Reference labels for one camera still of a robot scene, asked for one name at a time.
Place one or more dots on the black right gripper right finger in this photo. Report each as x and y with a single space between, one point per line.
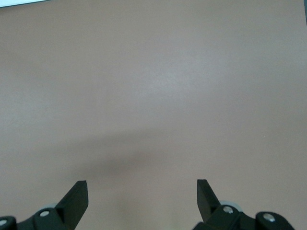
211 210

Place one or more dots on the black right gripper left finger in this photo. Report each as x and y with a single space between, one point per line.
69 208

